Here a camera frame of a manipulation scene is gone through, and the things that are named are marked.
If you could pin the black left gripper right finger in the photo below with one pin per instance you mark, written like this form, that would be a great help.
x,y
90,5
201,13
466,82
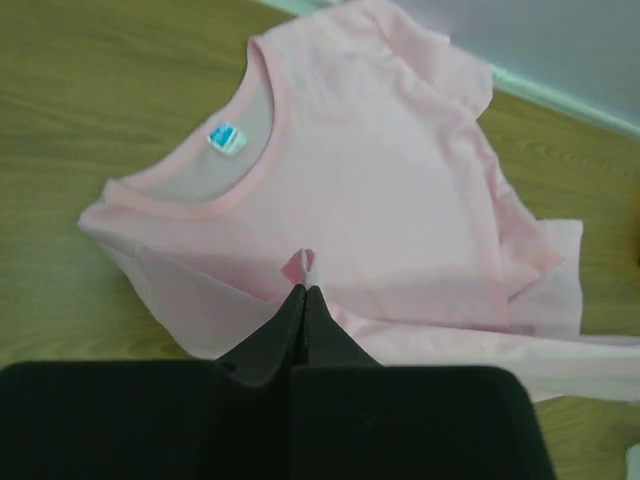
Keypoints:
x,y
351,418

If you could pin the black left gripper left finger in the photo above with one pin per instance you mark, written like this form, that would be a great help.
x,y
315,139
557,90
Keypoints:
x,y
159,419

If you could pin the pink t shirt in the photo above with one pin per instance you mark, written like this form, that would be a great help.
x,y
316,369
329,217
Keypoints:
x,y
351,158

